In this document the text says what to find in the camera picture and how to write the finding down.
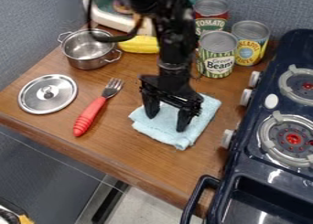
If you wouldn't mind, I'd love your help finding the silver pot lid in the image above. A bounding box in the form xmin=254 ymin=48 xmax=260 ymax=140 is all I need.
xmin=16 ymin=73 xmax=79 ymax=115

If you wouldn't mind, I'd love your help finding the toy stove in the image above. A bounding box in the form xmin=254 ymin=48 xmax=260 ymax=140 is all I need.
xmin=178 ymin=28 xmax=313 ymax=224

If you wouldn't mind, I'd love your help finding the silver pot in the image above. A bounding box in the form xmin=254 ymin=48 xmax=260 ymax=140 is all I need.
xmin=56 ymin=27 xmax=124 ymax=71

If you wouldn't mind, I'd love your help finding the red can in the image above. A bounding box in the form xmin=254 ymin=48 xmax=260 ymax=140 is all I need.
xmin=191 ymin=0 xmax=232 ymax=37

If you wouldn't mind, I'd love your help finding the yellow can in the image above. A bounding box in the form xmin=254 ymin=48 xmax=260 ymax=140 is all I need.
xmin=230 ymin=19 xmax=272 ymax=67

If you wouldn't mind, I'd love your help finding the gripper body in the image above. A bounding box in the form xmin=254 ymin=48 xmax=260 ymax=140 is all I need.
xmin=136 ymin=62 xmax=206 ymax=112

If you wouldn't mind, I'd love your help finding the green striped can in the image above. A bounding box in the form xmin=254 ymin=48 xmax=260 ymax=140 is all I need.
xmin=195 ymin=30 xmax=239 ymax=80

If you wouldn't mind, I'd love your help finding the yellow toy corn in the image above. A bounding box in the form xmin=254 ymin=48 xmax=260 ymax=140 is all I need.
xmin=115 ymin=35 xmax=162 ymax=55

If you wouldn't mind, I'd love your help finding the white tray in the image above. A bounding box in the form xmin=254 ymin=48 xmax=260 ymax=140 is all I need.
xmin=79 ymin=0 xmax=157 ymax=37

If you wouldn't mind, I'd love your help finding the red handled fork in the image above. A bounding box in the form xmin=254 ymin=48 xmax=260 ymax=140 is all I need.
xmin=71 ymin=78 xmax=125 ymax=138

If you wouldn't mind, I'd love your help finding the light blue cloth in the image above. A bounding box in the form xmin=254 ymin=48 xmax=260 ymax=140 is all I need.
xmin=126 ymin=92 xmax=223 ymax=152

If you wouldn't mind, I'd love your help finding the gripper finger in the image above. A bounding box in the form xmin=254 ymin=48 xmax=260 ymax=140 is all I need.
xmin=175 ymin=105 xmax=201 ymax=133
xmin=140 ymin=93 xmax=162 ymax=120

